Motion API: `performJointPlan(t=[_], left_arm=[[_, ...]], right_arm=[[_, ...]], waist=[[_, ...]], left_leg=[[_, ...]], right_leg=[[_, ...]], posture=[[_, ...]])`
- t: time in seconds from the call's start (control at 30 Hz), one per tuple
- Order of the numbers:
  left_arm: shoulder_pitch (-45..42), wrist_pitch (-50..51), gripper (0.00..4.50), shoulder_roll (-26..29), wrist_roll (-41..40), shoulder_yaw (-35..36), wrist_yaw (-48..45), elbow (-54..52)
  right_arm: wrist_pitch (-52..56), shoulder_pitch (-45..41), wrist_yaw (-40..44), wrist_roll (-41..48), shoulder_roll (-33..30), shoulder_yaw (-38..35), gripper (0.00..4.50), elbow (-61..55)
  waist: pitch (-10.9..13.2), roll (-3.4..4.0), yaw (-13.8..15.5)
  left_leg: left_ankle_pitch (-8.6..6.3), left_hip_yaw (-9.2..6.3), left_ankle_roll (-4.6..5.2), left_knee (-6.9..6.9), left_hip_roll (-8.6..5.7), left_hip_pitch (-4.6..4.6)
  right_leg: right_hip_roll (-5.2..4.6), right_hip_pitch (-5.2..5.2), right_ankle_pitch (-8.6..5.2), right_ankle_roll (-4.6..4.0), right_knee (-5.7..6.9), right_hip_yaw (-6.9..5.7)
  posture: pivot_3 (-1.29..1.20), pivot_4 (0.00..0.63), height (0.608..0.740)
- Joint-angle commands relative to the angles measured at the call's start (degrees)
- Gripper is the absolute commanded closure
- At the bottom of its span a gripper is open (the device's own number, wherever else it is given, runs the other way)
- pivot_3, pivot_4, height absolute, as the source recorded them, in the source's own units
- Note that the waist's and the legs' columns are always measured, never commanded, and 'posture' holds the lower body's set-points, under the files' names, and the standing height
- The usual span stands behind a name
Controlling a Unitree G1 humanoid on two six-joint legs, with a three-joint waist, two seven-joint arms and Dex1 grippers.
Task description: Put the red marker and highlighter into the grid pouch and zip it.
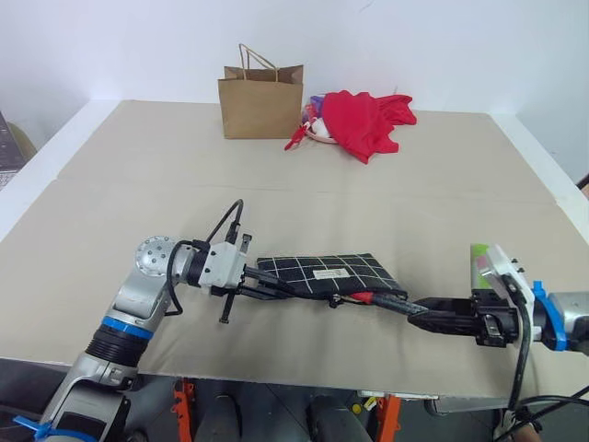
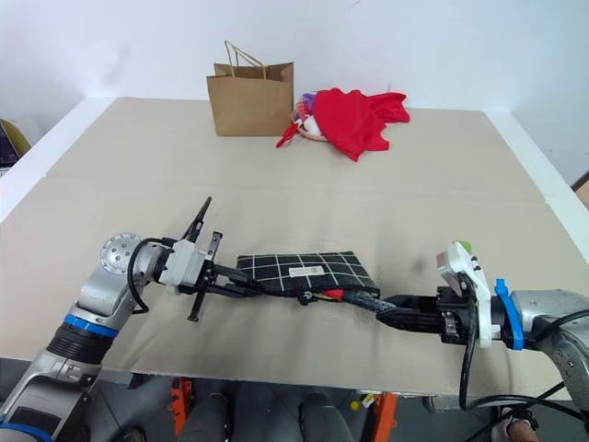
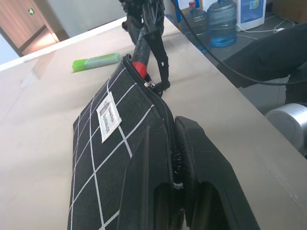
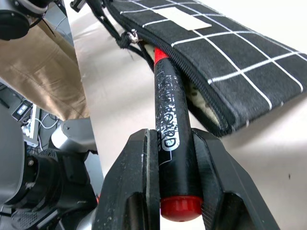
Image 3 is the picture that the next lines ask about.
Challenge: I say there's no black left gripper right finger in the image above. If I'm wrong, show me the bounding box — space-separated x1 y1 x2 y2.
174 115 261 230

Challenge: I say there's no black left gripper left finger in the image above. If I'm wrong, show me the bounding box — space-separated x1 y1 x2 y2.
115 119 186 230

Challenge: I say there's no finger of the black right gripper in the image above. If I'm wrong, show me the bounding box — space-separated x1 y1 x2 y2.
121 13 145 45
143 28 172 95

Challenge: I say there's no red marker with black barrel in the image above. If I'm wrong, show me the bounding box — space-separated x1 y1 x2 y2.
132 26 154 79

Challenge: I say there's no black white grid pouch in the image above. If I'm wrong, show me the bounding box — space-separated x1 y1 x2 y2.
68 54 190 230

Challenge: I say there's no green highlighter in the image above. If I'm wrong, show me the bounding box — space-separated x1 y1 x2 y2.
72 52 121 72

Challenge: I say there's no blue water jug red cap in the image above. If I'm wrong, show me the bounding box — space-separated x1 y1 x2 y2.
184 0 210 51

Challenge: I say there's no large blue water jug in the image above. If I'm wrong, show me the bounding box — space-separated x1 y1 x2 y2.
207 0 238 48

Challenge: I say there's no silver robot body part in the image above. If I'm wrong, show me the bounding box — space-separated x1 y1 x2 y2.
264 102 307 159

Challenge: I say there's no white water dispenser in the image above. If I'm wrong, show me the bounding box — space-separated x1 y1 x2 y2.
236 0 266 33

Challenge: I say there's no brown wooden door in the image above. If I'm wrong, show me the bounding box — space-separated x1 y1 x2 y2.
0 0 60 57

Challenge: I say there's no large black rounded shape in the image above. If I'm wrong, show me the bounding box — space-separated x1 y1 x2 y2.
222 22 307 106

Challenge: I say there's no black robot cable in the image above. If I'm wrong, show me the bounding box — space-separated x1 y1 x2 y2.
170 0 307 85

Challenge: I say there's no white floor cable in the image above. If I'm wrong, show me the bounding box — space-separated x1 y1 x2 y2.
236 15 296 41

